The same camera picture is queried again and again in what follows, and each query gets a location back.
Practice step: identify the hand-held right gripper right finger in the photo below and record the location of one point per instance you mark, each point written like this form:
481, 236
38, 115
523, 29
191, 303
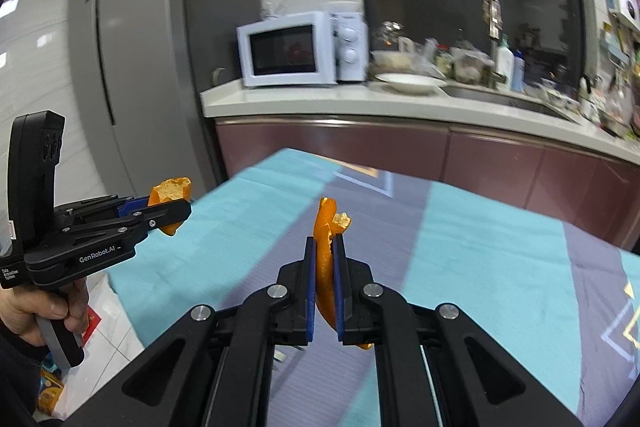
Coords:
340, 287

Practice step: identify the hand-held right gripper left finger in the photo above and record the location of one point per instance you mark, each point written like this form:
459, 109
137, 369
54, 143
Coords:
311, 287

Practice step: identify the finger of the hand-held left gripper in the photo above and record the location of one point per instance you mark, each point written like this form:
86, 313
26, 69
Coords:
160, 213
131, 207

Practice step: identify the orange peel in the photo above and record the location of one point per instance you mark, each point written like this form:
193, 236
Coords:
172, 189
325, 257

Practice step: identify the white plastic bag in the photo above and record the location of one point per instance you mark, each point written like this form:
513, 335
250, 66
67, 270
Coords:
110, 347

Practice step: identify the person's left forearm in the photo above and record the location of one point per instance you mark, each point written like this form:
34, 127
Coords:
15, 372

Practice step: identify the person's left hand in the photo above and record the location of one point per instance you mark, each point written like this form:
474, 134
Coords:
30, 307

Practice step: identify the teal and grey tablecloth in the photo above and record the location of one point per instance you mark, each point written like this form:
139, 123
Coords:
475, 257

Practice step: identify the grey refrigerator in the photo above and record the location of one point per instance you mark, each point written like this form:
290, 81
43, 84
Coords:
145, 57

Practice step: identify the kitchen counter with pink cabinets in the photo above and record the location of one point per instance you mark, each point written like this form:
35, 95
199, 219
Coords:
400, 147

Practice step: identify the orange box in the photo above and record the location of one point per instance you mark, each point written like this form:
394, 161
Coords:
50, 392

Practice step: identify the white microwave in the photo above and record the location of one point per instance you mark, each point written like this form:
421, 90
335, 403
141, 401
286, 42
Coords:
285, 52

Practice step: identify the white plate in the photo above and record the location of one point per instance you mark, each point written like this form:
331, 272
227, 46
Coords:
410, 83

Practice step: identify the white pitcher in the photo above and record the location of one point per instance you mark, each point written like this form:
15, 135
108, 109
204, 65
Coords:
392, 62

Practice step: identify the clear plastic container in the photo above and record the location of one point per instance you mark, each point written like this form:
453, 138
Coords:
470, 67

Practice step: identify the glass jar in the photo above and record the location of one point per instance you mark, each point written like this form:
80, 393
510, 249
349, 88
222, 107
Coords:
390, 34

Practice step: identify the metal faucet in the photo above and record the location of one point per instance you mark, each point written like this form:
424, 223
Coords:
492, 67

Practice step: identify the white soap bottle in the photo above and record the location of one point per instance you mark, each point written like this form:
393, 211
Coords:
505, 67

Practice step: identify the blue and white bottle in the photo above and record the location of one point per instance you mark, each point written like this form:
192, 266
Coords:
519, 74

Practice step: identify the pink cloth on faucet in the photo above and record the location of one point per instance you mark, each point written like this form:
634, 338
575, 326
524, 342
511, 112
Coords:
492, 17

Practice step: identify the white utensil holder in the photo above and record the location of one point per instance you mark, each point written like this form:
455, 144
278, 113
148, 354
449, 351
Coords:
589, 99

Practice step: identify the teal wall rack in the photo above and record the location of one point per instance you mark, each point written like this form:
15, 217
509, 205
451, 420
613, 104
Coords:
614, 47

